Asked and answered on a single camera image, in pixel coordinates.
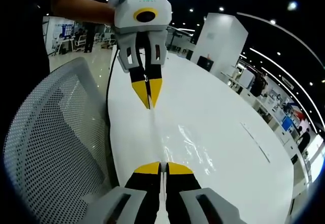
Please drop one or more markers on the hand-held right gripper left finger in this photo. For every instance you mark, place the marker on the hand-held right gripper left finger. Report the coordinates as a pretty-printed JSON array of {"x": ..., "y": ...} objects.
[{"x": 142, "y": 198}]

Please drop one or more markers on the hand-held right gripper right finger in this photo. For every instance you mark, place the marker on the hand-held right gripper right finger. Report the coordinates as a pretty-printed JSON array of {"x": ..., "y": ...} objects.
[{"x": 185, "y": 198}]

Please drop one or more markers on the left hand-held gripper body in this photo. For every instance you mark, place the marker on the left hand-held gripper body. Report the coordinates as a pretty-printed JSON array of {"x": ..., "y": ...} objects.
[{"x": 127, "y": 8}]

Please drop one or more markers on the clear food packaging bag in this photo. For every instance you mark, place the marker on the clear food packaging bag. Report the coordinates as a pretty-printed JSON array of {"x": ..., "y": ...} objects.
[
  {"x": 195, "y": 147},
  {"x": 158, "y": 142}
]

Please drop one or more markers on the black box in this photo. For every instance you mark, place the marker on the black box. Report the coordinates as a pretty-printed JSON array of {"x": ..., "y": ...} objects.
[{"x": 204, "y": 63}]

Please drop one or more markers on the white office chair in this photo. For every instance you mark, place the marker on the white office chair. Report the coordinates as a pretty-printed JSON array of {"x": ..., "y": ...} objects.
[{"x": 80, "y": 41}]

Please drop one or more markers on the white display board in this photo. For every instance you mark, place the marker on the white display board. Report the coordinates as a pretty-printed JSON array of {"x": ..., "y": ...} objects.
[{"x": 57, "y": 34}]

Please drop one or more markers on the white cabinet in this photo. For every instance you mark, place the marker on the white cabinet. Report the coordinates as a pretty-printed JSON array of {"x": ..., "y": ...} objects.
[{"x": 247, "y": 76}]

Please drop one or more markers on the grey mesh office chair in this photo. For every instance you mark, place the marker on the grey mesh office chair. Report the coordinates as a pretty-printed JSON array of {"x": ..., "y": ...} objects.
[{"x": 50, "y": 132}]

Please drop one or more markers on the blue box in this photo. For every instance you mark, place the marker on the blue box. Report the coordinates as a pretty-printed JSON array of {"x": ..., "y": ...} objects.
[{"x": 287, "y": 123}]

